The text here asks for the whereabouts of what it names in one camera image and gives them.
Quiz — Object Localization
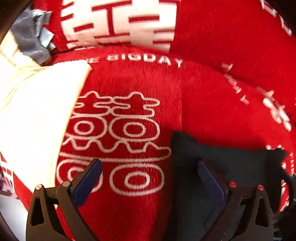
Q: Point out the black and grey pants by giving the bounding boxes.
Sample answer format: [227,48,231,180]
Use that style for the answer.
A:
[163,131,293,240]

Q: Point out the white bed sheet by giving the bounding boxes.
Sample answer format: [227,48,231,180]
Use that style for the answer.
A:
[0,29,93,193]

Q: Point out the red wedding blanket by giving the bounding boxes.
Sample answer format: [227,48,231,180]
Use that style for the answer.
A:
[1,47,295,240]

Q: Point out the red wedding pillow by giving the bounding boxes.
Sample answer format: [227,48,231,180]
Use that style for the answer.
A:
[34,1,295,113]

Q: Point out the grey crumpled cloth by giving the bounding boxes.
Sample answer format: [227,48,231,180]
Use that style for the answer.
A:
[11,7,56,65]

